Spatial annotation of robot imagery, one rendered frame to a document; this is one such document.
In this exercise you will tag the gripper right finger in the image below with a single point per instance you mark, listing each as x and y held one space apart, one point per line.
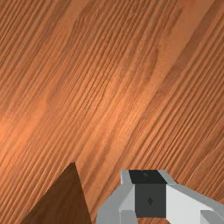
186 204

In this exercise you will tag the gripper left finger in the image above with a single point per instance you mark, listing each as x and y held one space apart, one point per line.
125 201

